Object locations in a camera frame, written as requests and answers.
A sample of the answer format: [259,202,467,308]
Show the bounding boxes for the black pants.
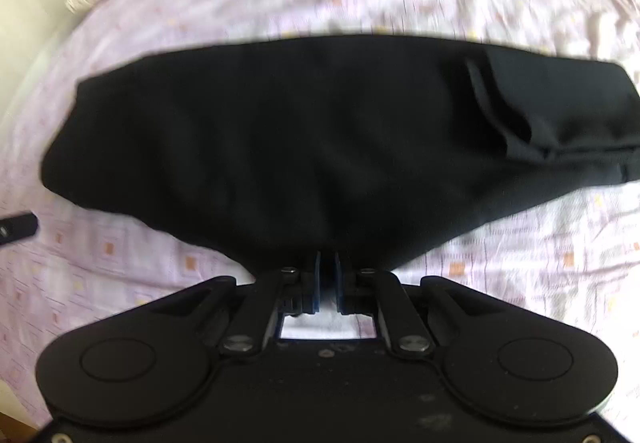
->
[39,35,640,277]

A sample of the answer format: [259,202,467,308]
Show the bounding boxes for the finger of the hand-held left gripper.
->
[0,210,39,247]

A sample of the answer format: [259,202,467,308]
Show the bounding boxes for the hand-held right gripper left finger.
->
[149,250,324,357]

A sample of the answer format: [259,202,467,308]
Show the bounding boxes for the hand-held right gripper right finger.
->
[334,250,482,355]

